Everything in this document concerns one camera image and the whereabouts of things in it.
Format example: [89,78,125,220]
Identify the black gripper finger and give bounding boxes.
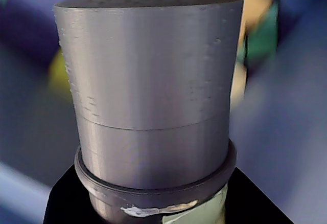
[224,168,295,224]
[44,164,108,224]

